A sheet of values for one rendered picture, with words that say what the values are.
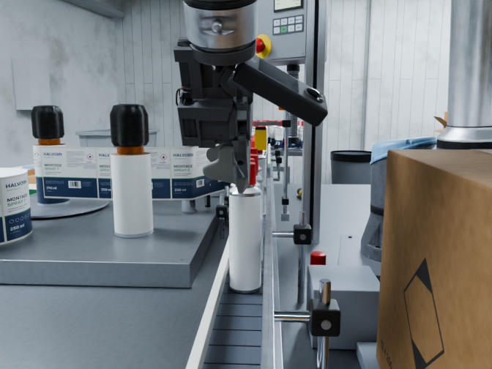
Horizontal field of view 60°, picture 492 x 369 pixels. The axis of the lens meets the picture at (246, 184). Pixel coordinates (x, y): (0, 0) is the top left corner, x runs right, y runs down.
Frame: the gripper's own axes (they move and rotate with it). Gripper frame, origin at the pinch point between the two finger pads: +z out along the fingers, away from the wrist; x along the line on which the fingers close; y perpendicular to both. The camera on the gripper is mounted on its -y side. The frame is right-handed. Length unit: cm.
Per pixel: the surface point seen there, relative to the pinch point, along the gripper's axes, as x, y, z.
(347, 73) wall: -454, -93, 197
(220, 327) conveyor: 13.5, 2.8, 13.6
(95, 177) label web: -45, 45, 36
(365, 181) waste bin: -335, -109, 270
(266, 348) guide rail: 25.4, -3.4, -2.8
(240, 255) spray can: 1.0, 1.1, 13.6
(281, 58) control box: -58, -5, 7
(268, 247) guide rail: 1.2, -3.2, 11.2
